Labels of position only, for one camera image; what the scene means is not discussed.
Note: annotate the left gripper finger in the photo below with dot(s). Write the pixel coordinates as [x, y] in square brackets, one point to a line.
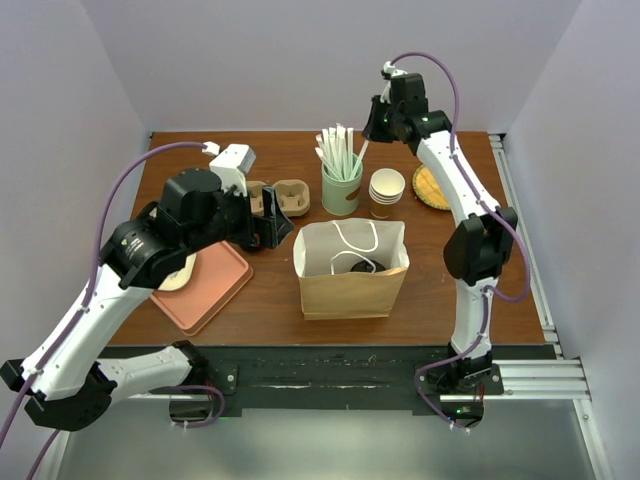
[274, 230]
[270, 204]

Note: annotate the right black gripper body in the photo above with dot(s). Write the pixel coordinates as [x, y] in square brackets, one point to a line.
[393, 115]

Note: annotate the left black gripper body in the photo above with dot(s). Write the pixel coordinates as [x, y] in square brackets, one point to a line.
[233, 221]

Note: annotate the single straw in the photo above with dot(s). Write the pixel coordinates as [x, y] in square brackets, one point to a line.
[358, 160]

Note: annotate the cardboard cup carrier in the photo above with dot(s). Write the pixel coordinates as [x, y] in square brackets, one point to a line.
[293, 196]

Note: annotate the stack of paper cups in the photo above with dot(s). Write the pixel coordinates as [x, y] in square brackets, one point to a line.
[386, 188]

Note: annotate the brown paper bag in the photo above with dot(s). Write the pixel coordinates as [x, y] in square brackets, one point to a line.
[323, 254]

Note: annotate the black cup lid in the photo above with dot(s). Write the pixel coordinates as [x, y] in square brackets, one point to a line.
[366, 266]

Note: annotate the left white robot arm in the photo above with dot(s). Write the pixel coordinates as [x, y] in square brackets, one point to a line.
[68, 385]

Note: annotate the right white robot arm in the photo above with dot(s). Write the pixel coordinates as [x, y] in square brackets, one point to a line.
[482, 240]

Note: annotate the wrapped straws bundle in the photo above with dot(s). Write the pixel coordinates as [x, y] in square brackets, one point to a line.
[335, 149]

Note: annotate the green straw holder cup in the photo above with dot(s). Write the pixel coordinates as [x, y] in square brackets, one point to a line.
[339, 197]

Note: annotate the yellow woven coaster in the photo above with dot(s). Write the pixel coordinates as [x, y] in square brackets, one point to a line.
[427, 189]

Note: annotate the pink plastic tray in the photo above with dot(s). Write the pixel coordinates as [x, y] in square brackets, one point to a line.
[218, 274]

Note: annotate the cream square bowl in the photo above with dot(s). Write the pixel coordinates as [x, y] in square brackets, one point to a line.
[177, 280]

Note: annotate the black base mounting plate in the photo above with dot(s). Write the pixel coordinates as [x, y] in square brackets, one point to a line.
[317, 377]

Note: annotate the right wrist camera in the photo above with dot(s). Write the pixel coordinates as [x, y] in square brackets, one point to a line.
[389, 71]

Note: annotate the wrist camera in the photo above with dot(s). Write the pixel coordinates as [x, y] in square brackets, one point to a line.
[389, 71]
[232, 166]

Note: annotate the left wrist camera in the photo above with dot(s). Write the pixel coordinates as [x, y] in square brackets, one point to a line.
[232, 166]

